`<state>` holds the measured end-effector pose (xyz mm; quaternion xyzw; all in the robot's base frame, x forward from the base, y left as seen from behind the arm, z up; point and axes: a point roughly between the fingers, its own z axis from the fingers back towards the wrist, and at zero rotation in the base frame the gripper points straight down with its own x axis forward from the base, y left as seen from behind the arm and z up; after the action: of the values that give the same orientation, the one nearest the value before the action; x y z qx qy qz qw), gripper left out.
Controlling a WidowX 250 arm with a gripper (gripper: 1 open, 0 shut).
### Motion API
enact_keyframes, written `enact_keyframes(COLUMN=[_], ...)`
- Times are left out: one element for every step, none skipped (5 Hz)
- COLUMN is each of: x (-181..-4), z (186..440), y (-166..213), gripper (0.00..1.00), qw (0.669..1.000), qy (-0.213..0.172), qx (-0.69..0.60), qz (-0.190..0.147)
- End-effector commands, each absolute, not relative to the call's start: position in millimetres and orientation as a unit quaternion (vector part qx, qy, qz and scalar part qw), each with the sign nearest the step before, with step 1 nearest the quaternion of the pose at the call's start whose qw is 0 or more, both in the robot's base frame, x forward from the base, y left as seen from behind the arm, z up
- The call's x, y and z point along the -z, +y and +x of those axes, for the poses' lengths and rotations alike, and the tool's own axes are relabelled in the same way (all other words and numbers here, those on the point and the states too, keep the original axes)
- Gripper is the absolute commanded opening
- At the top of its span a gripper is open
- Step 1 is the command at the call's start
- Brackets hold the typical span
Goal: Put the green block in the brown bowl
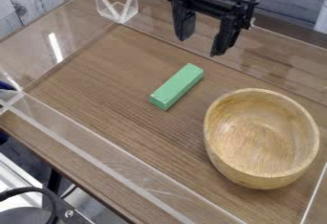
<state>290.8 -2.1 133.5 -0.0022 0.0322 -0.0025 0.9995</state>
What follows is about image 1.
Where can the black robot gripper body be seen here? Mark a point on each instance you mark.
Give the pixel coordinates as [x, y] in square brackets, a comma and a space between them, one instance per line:
[212, 3]

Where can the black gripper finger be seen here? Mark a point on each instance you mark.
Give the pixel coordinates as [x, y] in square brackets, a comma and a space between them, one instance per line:
[182, 16]
[227, 35]

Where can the green rectangular block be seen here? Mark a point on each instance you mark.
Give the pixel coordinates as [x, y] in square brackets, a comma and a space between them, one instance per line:
[176, 86]

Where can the light wooden bowl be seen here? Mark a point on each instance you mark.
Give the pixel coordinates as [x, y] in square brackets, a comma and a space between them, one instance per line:
[260, 138]

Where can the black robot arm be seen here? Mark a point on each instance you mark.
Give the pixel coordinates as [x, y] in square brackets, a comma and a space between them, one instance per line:
[235, 14]

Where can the blue object at left edge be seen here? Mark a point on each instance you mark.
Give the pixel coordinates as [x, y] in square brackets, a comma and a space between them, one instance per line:
[5, 86]

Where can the clear acrylic front barrier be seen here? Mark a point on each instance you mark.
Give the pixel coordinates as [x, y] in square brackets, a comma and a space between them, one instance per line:
[134, 156]

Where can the clear acrylic corner bracket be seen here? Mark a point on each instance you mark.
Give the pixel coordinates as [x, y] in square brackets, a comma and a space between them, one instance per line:
[117, 12]

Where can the black metal bracket with screw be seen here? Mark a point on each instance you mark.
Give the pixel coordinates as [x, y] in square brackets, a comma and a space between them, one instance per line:
[66, 214]

